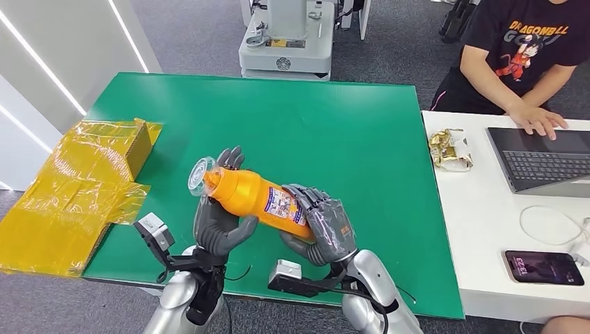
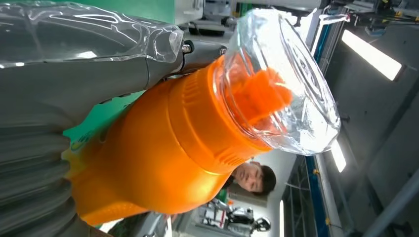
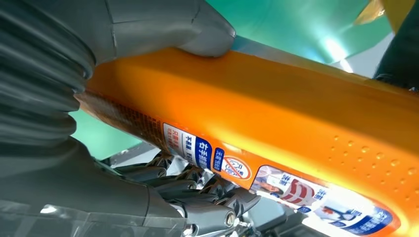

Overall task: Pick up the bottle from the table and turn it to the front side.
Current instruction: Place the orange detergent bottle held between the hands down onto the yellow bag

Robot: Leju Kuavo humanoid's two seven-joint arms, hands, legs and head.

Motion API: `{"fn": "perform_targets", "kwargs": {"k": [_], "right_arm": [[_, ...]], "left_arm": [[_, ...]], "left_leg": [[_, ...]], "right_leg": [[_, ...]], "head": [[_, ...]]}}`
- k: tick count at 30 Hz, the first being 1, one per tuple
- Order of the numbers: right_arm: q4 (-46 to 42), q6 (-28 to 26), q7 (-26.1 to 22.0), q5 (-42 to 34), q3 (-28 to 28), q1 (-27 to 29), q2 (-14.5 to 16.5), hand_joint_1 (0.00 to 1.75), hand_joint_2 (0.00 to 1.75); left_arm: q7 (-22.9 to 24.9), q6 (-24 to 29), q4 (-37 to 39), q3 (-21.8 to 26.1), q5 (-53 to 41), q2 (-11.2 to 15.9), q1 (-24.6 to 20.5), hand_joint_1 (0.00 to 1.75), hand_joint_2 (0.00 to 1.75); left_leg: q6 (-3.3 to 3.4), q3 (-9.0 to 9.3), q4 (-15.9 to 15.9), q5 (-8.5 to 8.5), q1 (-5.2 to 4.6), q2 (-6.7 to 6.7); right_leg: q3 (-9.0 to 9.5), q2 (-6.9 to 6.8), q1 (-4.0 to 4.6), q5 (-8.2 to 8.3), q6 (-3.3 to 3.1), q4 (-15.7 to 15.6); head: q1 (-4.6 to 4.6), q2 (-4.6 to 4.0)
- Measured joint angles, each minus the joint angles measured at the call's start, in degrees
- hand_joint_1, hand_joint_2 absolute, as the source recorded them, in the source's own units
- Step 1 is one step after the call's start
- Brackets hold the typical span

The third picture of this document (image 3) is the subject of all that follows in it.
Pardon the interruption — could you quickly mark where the yellow taped cardboard box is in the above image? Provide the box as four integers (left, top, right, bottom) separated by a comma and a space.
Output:
353, 0, 410, 34

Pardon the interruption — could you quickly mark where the green table mat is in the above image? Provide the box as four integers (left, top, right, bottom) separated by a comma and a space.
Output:
69, 0, 393, 161

